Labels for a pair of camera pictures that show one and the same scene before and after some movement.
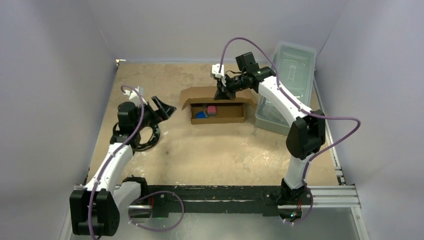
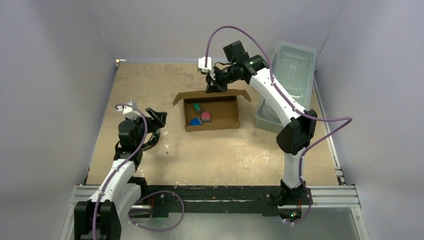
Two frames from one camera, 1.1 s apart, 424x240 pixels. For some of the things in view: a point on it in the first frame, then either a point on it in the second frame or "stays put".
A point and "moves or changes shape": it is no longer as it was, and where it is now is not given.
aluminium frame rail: [322, 196] stays put
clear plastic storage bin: [295, 65] stays put
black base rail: [196, 198] stays put
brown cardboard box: [227, 111] moves or changes shape
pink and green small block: [211, 111] -> [206, 117]
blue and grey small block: [201, 115] -> [195, 121]
